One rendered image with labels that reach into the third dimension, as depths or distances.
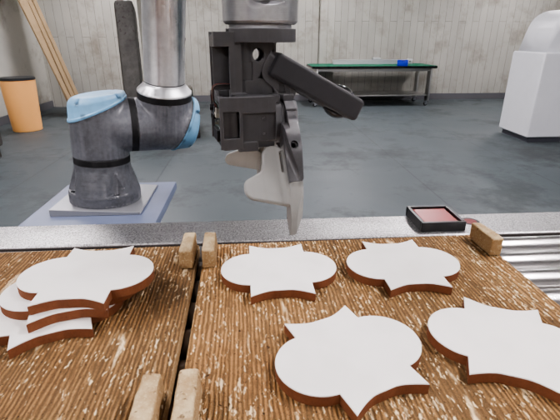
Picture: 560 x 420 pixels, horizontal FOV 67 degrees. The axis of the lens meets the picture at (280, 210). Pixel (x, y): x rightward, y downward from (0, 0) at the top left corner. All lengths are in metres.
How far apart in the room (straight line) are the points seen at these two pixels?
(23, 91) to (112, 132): 5.88
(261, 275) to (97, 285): 0.18
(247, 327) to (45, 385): 0.19
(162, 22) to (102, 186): 0.35
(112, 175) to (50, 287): 0.48
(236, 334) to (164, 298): 0.11
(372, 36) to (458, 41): 1.80
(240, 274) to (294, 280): 0.07
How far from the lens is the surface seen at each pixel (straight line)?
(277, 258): 0.56
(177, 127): 0.96
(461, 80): 10.04
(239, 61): 0.44
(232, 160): 0.54
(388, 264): 0.56
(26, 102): 6.82
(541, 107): 6.12
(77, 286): 0.50
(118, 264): 0.53
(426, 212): 0.79
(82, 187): 0.97
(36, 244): 0.77
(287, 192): 0.43
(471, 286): 0.57
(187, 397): 0.36
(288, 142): 0.42
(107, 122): 0.94
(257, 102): 0.43
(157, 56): 0.93
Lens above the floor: 1.22
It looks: 22 degrees down
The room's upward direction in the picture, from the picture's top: straight up
